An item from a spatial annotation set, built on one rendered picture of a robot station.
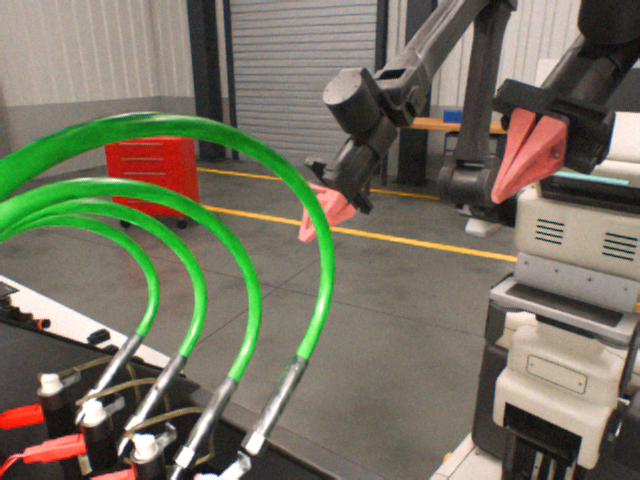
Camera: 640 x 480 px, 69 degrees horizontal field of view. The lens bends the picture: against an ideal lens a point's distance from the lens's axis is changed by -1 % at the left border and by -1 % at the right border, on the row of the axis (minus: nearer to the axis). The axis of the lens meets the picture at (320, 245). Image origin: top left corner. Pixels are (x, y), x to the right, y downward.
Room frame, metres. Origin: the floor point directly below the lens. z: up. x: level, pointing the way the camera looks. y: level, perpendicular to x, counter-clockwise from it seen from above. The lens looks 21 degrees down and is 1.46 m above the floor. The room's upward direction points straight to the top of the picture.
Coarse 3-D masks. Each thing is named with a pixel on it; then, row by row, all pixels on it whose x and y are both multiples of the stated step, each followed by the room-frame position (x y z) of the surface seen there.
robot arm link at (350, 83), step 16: (336, 80) 0.66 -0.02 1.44; (352, 80) 0.64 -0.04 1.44; (368, 80) 0.65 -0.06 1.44; (336, 96) 0.63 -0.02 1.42; (352, 96) 0.61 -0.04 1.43; (368, 96) 0.63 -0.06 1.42; (384, 96) 0.67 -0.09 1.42; (416, 96) 0.69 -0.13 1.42; (336, 112) 0.63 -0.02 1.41; (352, 112) 0.62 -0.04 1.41; (368, 112) 0.63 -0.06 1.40; (400, 112) 0.68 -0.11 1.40; (416, 112) 0.69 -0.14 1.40; (352, 128) 0.64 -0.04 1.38; (368, 128) 0.64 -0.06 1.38
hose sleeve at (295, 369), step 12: (300, 360) 0.38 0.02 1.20; (288, 372) 0.37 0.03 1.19; (300, 372) 0.38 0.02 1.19; (276, 384) 0.37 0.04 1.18; (288, 384) 0.37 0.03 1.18; (276, 396) 0.36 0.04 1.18; (288, 396) 0.36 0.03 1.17; (264, 408) 0.35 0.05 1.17; (276, 408) 0.35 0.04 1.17; (264, 420) 0.34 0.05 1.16; (276, 420) 0.34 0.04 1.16; (264, 432) 0.33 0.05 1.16
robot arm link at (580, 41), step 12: (576, 48) 0.46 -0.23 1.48; (588, 48) 0.45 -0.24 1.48; (600, 48) 0.45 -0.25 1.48; (612, 48) 0.45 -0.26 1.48; (624, 48) 0.45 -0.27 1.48; (636, 48) 0.45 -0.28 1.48; (612, 60) 0.44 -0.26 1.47; (624, 60) 0.45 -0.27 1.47; (636, 60) 0.46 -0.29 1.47; (612, 72) 0.45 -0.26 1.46; (624, 72) 0.45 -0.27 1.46
